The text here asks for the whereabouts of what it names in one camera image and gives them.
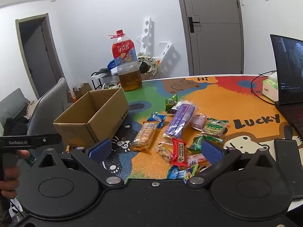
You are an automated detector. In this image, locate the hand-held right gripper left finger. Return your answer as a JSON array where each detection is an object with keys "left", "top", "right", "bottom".
[{"left": 35, "top": 139, "right": 124, "bottom": 186}]

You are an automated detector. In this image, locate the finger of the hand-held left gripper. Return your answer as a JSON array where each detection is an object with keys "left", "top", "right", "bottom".
[{"left": 35, "top": 134, "right": 62, "bottom": 148}]

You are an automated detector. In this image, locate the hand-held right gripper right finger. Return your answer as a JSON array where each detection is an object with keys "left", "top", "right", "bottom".
[{"left": 187, "top": 139, "right": 276, "bottom": 186}]

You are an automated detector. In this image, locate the pink round pastry packet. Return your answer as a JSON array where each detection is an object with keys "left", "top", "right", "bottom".
[{"left": 191, "top": 113, "right": 209, "bottom": 131}]

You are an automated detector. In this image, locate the cardboard box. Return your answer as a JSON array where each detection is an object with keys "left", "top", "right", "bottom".
[{"left": 53, "top": 87, "right": 129, "bottom": 148}]

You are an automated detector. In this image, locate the blue and silver snack packet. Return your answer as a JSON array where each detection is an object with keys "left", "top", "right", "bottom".
[{"left": 147, "top": 112, "right": 167, "bottom": 130}]

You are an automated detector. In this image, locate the person's left hand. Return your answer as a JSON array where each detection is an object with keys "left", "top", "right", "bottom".
[{"left": 0, "top": 150, "right": 31, "bottom": 200}]

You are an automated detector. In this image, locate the black clothes pile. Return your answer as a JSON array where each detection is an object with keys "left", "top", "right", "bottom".
[{"left": 3, "top": 117, "right": 30, "bottom": 136}]

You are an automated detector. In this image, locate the small green snack packet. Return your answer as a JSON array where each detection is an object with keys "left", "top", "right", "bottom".
[{"left": 187, "top": 134, "right": 223, "bottom": 152}]

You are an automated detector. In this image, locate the pink orange snack packet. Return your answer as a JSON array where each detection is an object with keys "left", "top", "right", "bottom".
[{"left": 187, "top": 153, "right": 209, "bottom": 167}]

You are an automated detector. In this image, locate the green white snack packet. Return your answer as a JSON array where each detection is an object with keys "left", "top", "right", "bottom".
[{"left": 202, "top": 117, "right": 230, "bottom": 138}]

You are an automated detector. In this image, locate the green purple snack packet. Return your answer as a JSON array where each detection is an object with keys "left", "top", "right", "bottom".
[{"left": 183, "top": 164, "right": 201, "bottom": 179}]

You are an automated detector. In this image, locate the grey chair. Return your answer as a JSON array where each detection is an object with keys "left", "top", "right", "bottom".
[{"left": 27, "top": 77, "right": 69, "bottom": 152}]

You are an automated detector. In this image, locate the red snack packet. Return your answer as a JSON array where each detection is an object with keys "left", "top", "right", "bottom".
[{"left": 171, "top": 138, "right": 187, "bottom": 166}]

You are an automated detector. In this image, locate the grey sofa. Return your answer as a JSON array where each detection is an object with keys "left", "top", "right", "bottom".
[{"left": 0, "top": 88, "right": 31, "bottom": 133}]

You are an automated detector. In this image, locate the long purple snack packet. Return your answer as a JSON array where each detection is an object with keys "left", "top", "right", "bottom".
[{"left": 163, "top": 103, "right": 196, "bottom": 139}]

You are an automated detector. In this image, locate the orange cracker packet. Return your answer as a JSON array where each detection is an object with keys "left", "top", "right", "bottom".
[{"left": 130, "top": 122, "right": 159, "bottom": 152}]

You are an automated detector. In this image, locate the beige peanut candy packet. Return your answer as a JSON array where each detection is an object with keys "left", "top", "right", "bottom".
[{"left": 156, "top": 142, "right": 174, "bottom": 163}]

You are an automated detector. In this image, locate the colourful cartoon table mat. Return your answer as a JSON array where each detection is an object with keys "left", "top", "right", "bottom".
[{"left": 101, "top": 74, "right": 303, "bottom": 180}]

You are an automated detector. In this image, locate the black seed packet white label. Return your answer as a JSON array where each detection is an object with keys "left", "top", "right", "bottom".
[{"left": 169, "top": 100, "right": 190, "bottom": 116}]

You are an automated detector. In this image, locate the brown carton box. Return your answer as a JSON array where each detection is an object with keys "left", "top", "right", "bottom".
[{"left": 75, "top": 83, "right": 92, "bottom": 100}]

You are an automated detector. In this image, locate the green crinkled snack packet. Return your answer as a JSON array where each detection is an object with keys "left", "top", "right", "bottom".
[{"left": 165, "top": 93, "right": 178, "bottom": 114}]

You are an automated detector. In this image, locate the black shoe rack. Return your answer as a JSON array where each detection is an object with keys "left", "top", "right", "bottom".
[{"left": 91, "top": 71, "right": 122, "bottom": 91}]

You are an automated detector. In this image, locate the large iced tea bottle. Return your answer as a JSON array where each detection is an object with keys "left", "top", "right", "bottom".
[{"left": 108, "top": 30, "right": 143, "bottom": 92}]

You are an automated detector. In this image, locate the black smartphone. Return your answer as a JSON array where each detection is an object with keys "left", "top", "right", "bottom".
[{"left": 274, "top": 139, "right": 303, "bottom": 200}]

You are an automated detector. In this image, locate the green white tissue box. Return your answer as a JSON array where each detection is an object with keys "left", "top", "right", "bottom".
[{"left": 262, "top": 72, "right": 280, "bottom": 100}]

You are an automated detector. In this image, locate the dark grey interior door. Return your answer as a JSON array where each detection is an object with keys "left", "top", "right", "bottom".
[{"left": 15, "top": 13, "right": 64, "bottom": 100}]

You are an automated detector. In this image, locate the panda print cushion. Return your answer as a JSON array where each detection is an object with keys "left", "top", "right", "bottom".
[{"left": 137, "top": 52, "right": 161, "bottom": 76}]

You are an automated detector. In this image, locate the short white perforated panel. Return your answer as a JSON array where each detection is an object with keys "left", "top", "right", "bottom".
[{"left": 155, "top": 41, "right": 176, "bottom": 76}]

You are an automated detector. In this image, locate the black laptop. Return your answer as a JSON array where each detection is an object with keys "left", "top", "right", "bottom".
[{"left": 270, "top": 34, "right": 303, "bottom": 140}]

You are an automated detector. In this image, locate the tall white perforated panel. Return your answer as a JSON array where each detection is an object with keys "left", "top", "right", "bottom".
[{"left": 136, "top": 16, "right": 155, "bottom": 55}]

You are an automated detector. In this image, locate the black cable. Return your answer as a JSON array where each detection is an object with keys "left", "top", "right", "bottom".
[{"left": 251, "top": 71, "right": 277, "bottom": 104}]

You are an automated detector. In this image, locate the black door handle lock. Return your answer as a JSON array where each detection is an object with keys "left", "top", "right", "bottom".
[{"left": 188, "top": 16, "right": 200, "bottom": 33}]

